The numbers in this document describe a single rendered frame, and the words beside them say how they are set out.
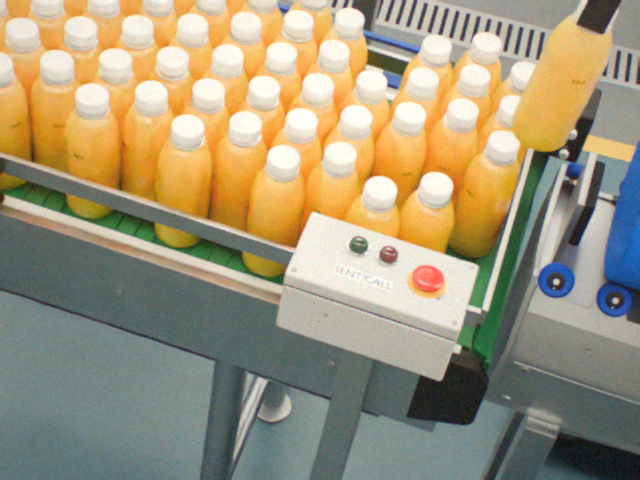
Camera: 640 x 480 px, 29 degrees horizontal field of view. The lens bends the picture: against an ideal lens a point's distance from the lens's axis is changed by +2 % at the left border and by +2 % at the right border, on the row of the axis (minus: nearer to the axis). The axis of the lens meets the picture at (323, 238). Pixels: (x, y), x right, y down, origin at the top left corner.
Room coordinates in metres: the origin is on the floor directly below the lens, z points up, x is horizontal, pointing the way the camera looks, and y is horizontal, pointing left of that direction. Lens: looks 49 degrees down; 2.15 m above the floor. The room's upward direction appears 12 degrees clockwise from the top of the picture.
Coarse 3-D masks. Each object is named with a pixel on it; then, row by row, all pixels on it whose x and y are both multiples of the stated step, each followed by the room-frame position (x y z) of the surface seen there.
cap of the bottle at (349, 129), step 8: (344, 112) 1.13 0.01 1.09; (352, 112) 1.14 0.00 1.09; (360, 112) 1.14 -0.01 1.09; (368, 112) 1.14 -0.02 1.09; (344, 120) 1.12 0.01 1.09; (352, 120) 1.12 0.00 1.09; (360, 120) 1.13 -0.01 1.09; (368, 120) 1.13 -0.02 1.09; (344, 128) 1.12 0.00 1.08; (352, 128) 1.11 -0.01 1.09; (360, 128) 1.12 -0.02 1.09; (368, 128) 1.12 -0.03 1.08
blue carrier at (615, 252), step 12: (636, 156) 1.22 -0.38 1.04; (636, 168) 1.18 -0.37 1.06; (624, 180) 1.22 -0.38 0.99; (636, 180) 1.14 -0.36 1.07; (624, 192) 1.18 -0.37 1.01; (636, 192) 1.10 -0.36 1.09; (624, 204) 1.14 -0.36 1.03; (636, 204) 1.07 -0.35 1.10; (624, 216) 1.10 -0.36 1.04; (636, 216) 1.03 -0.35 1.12; (612, 228) 1.14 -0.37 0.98; (624, 228) 1.07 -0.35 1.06; (636, 228) 1.01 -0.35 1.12; (612, 240) 1.10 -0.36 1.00; (624, 240) 1.03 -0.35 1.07; (636, 240) 1.00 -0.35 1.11; (612, 252) 1.07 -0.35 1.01; (624, 252) 1.01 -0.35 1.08; (636, 252) 1.00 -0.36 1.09; (612, 264) 1.03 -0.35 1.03; (624, 264) 1.00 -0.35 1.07; (636, 264) 1.00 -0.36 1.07; (612, 276) 1.02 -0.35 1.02; (624, 276) 1.01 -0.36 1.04; (636, 276) 1.00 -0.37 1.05; (636, 288) 1.02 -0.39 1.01
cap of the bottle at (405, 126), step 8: (400, 104) 1.17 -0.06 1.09; (408, 104) 1.17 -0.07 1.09; (416, 104) 1.17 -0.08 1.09; (400, 112) 1.15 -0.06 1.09; (408, 112) 1.16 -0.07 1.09; (416, 112) 1.16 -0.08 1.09; (424, 112) 1.16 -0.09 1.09; (400, 120) 1.14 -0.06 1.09; (408, 120) 1.14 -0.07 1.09; (416, 120) 1.15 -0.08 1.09; (424, 120) 1.15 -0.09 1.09; (400, 128) 1.14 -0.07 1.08; (408, 128) 1.14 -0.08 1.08; (416, 128) 1.14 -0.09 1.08
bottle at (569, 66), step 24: (552, 48) 1.06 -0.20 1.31; (576, 48) 1.05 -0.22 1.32; (600, 48) 1.06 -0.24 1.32; (552, 72) 1.05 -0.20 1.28; (576, 72) 1.05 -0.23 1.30; (600, 72) 1.06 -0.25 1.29; (528, 96) 1.07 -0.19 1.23; (552, 96) 1.05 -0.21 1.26; (576, 96) 1.05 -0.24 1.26; (528, 120) 1.06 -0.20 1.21; (552, 120) 1.05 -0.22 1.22; (576, 120) 1.06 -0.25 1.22; (528, 144) 1.05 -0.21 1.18; (552, 144) 1.05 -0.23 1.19
